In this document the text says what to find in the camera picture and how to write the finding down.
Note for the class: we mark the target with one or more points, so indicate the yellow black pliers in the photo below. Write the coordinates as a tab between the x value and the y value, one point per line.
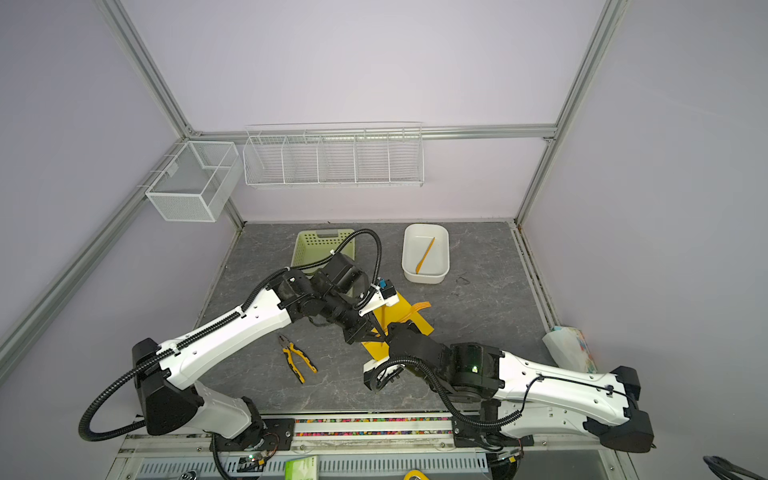
291	352

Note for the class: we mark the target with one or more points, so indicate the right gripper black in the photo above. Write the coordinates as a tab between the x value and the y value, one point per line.
410	331

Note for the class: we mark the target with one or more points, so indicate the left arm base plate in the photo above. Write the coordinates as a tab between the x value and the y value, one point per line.
271	434

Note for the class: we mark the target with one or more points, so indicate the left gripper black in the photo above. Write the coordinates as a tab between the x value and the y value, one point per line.
363	329

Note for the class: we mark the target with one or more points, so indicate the aluminium frame rail base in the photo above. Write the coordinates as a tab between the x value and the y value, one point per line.
370	446

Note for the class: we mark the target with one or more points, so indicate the green white small box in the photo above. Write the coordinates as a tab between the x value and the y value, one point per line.
302	469

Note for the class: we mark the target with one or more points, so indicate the green perforated plastic basket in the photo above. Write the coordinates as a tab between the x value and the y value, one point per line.
311	246

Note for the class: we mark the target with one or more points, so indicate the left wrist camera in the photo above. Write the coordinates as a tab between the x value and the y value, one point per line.
385	295

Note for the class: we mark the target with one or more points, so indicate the small white mesh basket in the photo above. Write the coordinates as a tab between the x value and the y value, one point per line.
197	182

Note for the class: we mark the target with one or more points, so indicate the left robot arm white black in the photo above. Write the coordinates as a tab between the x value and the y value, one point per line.
167	375

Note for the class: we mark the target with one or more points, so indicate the white oval plastic tub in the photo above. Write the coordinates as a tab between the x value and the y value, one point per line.
437	265

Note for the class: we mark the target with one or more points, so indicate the yellow paper napkin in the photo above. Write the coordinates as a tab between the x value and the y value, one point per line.
387	315

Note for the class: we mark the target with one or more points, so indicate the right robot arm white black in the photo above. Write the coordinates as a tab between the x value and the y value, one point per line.
490	390

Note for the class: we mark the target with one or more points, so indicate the long white wire shelf basket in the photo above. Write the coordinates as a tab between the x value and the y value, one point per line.
334	154

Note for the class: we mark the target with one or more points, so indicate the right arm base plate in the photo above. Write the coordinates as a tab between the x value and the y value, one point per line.
465	436

